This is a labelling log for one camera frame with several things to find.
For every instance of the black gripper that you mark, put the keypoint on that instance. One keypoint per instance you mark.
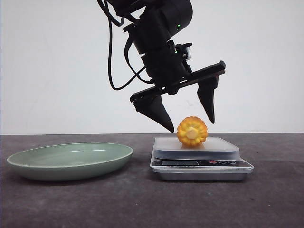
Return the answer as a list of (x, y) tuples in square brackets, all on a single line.
[(170, 72)]

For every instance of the yellow corn cob piece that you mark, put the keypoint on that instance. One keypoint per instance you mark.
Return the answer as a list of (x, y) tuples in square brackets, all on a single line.
[(192, 131)]

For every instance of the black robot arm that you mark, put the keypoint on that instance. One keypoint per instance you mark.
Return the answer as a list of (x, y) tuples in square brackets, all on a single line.
[(153, 23)]

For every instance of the silver digital kitchen scale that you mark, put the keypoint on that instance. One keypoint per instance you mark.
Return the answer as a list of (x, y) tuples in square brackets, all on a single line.
[(213, 160)]

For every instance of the green oval plate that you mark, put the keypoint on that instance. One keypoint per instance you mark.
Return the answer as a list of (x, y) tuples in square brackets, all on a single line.
[(69, 162)]

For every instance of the small wrist camera box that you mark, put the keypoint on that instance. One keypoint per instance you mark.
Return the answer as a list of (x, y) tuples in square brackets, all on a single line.
[(183, 50)]

